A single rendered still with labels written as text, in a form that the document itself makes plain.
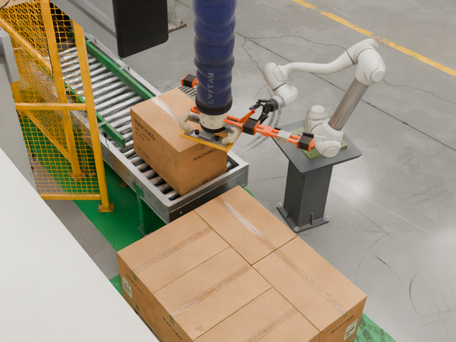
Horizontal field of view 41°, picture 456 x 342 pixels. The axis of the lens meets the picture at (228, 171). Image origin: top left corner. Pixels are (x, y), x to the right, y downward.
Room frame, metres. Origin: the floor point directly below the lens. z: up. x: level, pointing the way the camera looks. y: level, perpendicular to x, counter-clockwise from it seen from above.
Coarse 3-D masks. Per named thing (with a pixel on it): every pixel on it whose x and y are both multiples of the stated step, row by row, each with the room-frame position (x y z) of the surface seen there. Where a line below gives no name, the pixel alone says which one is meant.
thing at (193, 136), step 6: (186, 132) 2.99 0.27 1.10; (192, 132) 2.99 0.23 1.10; (198, 132) 2.97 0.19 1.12; (192, 138) 2.94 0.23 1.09; (198, 138) 2.94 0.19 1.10; (204, 138) 2.93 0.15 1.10; (216, 138) 2.91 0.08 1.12; (222, 138) 2.94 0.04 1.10; (204, 144) 2.90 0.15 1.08; (210, 144) 2.89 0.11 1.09; (216, 144) 2.89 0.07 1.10; (222, 144) 2.89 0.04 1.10; (228, 144) 2.89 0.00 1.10; (228, 150) 2.84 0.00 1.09
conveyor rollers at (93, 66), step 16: (96, 64) 4.56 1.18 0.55; (80, 80) 4.34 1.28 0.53; (96, 80) 4.34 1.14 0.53; (112, 80) 4.34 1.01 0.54; (96, 96) 4.14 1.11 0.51; (112, 96) 4.12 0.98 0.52; (128, 96) 4.12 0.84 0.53; (80, 112) 3.87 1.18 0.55; (112, 112) 3.92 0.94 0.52; (128, 112) 3.91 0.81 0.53; (128, 128) 3.70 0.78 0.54; (112, 144) 3.51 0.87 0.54; (128, 144) 3.50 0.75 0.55; (160, 176) 3.16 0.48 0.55; (176, 192) 3.01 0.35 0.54
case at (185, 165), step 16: (160, 96) 3.56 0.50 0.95; (176, 96) 3.57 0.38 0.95; (144, 112) 3.38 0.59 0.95; (160, 112) 3.38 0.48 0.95; (176, 112) 3.39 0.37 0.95; (144, 128) 3.29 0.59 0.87; (160, 128) 3.20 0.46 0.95; (176, 128) 3.21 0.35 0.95; (144, 144) 3.31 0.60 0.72; (160, 144) 3.14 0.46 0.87; (176, 144) 3.05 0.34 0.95; (192, 144) 3.06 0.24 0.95; (160, 160) 3.15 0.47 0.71; (176, 160) 2.99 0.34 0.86; (192, 160) 3.03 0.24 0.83; (208, 160) 3.12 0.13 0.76; (224, 160) 3.21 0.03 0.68; (176, 176) 3.00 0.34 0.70; (192, 176) 3.03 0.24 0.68; (208, 176) 3.12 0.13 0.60
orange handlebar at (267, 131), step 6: (192, 108) 3.09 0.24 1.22; (228, 120) 2.98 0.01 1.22; (240, 126) 2.93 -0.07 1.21; (258, 126) 2.93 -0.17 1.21; (264, 126) 2.93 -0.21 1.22; (264, 132) 2.87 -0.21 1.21; (270, 132) 2.87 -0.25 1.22; (276, 132) 2.88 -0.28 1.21; (288, 138) 2.82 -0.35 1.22; (294, 138) 2.84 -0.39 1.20; (312, 144) 2.78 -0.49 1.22
